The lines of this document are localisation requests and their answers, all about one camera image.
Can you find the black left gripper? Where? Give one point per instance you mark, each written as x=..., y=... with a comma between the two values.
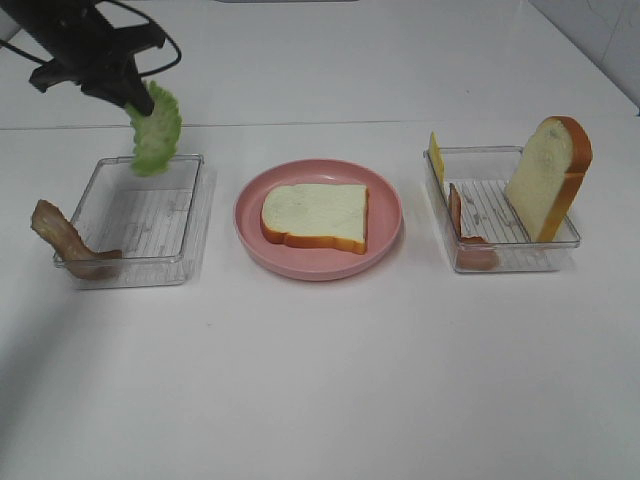
x=88, y=50

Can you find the green lettuce leaf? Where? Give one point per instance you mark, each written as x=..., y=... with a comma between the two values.
x=155, y=136

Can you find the brown bacon strip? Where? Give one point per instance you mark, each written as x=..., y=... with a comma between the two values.
x=49, y=223

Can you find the bread slice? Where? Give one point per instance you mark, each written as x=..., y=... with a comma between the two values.
x=551, y=170
x=311, y=215

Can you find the yellow cheese slice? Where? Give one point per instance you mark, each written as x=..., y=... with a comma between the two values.
x=436, y=159

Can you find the red bacon strip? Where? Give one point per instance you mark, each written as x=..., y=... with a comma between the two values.
x=473, y=254

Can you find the clear left plastic tray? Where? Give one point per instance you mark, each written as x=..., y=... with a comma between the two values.
x=158, y=223

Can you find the clear plastic tray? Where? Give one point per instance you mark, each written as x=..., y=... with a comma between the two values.
x=480, y=174
x=158, y=223

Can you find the pink round plate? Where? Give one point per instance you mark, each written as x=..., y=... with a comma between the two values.
x=385, y=219

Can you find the clear right plastic tray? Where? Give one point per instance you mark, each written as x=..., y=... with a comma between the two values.
x=480, y=174

